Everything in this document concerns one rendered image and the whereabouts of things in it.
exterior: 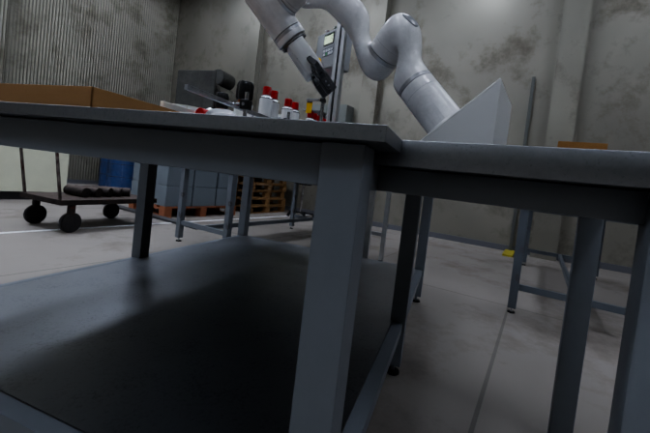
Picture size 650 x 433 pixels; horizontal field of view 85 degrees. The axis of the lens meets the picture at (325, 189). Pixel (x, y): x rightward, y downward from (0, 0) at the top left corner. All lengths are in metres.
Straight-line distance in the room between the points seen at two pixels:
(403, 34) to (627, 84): 4.93
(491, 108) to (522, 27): 5.20
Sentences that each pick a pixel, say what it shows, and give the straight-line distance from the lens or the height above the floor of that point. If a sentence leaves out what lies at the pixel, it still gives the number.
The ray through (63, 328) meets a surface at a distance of 1.38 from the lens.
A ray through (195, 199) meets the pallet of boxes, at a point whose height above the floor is 0.24.
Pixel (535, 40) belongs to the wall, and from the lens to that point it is 6.15.
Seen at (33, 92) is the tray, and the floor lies 0.86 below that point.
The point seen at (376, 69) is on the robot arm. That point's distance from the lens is 1.29.
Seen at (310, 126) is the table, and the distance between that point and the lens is 0.45.
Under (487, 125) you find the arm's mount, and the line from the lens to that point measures 1.05.
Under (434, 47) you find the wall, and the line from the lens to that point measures 6.39.
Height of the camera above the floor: 0.76
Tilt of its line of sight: 2 degrees down
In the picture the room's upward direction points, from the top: 7 degrees clockwise
